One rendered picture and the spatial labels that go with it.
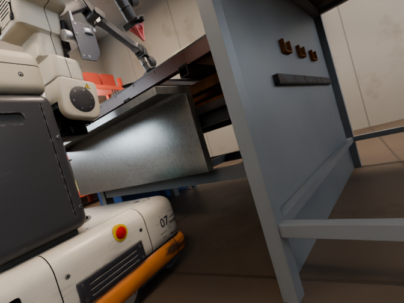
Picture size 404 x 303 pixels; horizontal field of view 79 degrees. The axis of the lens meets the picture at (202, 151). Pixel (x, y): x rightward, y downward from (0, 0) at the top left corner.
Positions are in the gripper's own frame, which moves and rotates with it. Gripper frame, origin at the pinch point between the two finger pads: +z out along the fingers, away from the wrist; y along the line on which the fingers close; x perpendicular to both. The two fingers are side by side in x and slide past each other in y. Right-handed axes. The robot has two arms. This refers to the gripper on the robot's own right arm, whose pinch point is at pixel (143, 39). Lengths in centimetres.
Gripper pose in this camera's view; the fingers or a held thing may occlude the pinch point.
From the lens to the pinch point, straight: 134.9
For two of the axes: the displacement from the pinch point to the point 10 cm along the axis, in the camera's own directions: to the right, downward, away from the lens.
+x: -3.4, 5.8, -7.4
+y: -8.2, 2.0, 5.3
